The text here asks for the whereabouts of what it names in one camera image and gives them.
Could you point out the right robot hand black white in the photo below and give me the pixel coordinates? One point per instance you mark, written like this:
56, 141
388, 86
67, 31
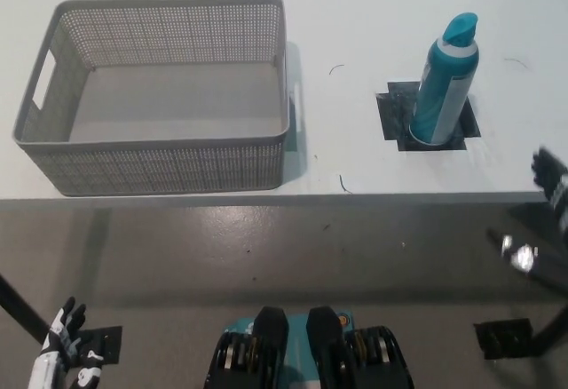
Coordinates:
552, 180

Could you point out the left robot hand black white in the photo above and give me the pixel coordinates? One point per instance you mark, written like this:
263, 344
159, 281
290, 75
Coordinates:
57, 344

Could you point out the teal air freshener spray can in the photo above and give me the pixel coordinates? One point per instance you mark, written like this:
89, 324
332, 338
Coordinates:
437, 96

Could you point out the black table leg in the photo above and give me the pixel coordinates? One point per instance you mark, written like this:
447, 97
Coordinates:
22, 304

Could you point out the grey perforated plastic basket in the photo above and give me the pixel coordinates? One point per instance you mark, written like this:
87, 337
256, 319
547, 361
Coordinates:
155, 171

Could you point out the robot body black teal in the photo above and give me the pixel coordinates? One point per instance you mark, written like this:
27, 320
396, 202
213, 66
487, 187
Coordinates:
310, 353

